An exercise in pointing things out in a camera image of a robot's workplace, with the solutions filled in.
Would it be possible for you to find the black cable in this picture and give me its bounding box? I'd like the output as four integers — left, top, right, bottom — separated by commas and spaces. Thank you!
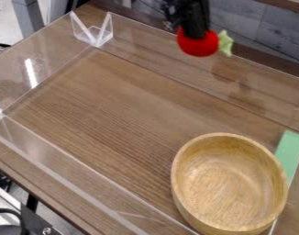
0, 209, 34, 235

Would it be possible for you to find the clear acrylic enclosure wall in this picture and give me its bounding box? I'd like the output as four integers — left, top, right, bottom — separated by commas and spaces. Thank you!
0, 8, 299, 235

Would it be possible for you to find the green tape strip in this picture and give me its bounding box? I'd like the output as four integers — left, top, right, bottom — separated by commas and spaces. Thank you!
275, 130, 299, 184

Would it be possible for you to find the wooden bowl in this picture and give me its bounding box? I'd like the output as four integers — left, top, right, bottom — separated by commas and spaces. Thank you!
170, 132, 288, 235

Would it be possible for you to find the red plush fruit green stem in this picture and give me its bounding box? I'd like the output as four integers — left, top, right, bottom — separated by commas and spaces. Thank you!
176, 28, 233, 57

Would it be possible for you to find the black metal bracket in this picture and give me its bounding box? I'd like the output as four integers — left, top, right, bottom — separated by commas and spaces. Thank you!
21, 205, 62, 235

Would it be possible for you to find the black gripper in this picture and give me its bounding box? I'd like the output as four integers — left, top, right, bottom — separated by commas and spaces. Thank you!
161, 0, 209, 39

